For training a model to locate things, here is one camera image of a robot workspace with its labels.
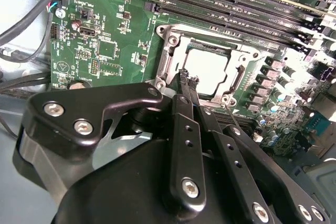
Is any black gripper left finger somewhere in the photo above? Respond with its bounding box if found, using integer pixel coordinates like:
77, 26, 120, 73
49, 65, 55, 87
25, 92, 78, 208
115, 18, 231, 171
12, 69, 208, 214

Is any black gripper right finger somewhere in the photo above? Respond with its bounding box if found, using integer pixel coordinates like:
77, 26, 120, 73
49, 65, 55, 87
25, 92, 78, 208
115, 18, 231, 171
190, 77, 329, 224

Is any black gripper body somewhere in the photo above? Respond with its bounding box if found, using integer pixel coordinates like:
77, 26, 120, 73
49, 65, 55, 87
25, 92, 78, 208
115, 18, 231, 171
51, 138, 250, 224

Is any metal locking lever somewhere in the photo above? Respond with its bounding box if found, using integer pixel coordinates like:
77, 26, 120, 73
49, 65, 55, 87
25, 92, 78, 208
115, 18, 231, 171
224, 102, 242, 131
167, 26, 262, 57

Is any silver green CPU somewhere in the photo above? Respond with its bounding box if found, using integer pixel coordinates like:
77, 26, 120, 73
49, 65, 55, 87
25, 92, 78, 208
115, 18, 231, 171
183, 47, 229, 96

